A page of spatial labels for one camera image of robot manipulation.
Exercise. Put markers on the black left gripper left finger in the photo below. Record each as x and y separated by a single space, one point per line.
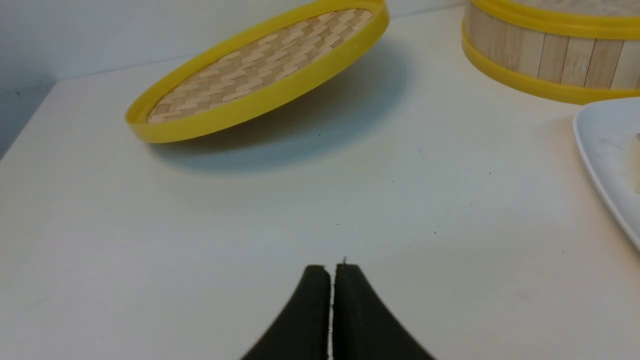
301 330

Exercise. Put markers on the yellow rimmed bamboo steamer lid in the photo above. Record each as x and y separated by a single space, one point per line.
258 70

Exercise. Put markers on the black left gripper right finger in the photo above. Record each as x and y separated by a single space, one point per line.
363 327

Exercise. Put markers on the yellow rimmed bamboo steamer basket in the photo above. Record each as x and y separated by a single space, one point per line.
572 51

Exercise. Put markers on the white square plate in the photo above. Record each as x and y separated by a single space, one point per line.
607 135

